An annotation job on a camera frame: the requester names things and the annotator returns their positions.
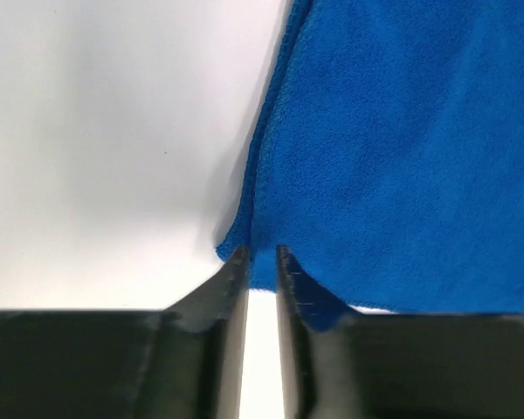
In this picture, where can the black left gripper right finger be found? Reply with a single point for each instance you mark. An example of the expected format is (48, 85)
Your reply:
(337, 362)

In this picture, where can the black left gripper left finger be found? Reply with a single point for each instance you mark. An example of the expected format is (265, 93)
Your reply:
(184, 361)

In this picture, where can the blue towel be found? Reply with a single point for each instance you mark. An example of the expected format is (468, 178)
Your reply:
(389, 155)

